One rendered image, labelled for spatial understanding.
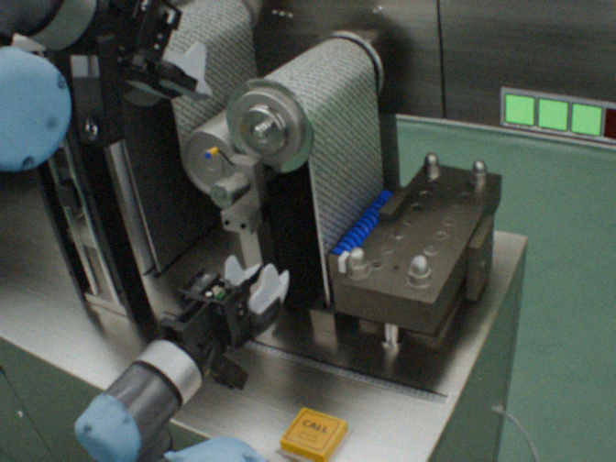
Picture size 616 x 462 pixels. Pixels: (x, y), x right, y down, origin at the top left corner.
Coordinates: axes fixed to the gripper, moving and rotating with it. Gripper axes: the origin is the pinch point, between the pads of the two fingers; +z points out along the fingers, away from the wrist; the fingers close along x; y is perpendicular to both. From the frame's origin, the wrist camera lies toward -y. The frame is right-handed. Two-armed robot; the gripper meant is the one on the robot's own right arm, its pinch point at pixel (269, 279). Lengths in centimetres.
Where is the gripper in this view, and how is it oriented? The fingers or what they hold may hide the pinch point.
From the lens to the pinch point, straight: 87.5
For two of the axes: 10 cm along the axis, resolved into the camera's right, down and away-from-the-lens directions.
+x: -8.7, -1.8, 4.6
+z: 4.8, -5.2, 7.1
